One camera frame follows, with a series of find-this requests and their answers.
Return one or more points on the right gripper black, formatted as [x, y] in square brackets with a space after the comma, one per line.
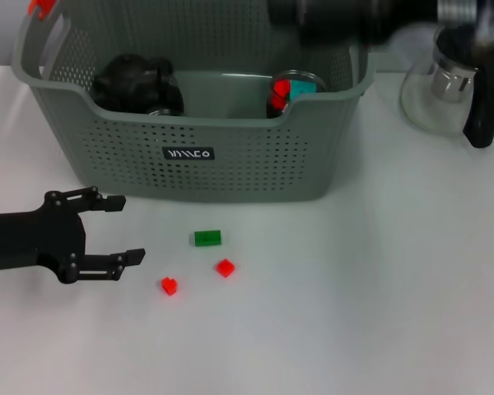
[346, 20]

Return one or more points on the black clay teapot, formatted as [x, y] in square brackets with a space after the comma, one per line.
[119, 80]

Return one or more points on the grey-green perforated storage bin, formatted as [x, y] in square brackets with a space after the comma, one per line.
[230, 164]

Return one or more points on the green toy brick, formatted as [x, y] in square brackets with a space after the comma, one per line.
[208, 238]

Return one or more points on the teal square toy plate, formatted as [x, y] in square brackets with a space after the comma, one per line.
[302, 88]

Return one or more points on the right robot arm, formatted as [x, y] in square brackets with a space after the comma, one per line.
[473, 10]

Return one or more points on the bright red toy brick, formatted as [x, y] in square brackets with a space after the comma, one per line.
[279, 92]

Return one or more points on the glass coffee pot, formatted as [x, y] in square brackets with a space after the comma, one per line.
[483, 111]

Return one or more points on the small red square brick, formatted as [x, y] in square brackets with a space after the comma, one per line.
[225, 268]

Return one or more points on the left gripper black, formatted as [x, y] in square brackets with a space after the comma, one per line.
[29, 238]

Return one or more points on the small orange-red notched brick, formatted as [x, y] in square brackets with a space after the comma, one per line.
[169, 286]

